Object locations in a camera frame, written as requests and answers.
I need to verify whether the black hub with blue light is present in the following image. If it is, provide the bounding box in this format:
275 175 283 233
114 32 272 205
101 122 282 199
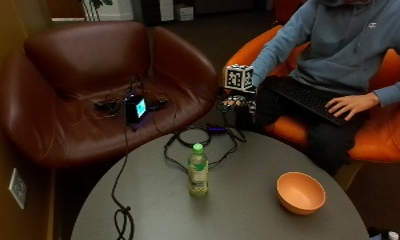
206 124 231 134

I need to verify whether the white marker cube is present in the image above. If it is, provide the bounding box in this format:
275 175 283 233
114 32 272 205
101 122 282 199
223 64 256 92

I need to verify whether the orange armchair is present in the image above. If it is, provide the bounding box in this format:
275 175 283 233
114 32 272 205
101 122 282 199
223 24 400 164

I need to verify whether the black keyboard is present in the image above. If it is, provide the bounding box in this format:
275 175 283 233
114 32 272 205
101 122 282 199
264 75 371 127

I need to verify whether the the person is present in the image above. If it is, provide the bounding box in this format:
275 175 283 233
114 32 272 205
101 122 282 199
248 0 400 178

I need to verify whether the green plastic bottle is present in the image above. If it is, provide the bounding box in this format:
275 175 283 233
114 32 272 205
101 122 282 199
187 143 211 198

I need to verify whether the small device with lit screen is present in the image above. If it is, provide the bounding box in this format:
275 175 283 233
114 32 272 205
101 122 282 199
125 94 149 124

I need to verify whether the orange bowl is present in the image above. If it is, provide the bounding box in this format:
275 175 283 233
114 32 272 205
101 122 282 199
276 171 328 216

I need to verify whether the white box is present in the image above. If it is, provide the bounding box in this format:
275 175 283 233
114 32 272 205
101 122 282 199
175 3 197 22

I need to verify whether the brown leather armchair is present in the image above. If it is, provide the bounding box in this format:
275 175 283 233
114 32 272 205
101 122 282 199
0 20 219 169

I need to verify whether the black cable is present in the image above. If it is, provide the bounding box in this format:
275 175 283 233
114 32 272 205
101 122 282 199
110 76 251 240

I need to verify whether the white wall socket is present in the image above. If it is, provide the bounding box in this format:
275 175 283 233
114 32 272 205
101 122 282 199
7 167 30 210

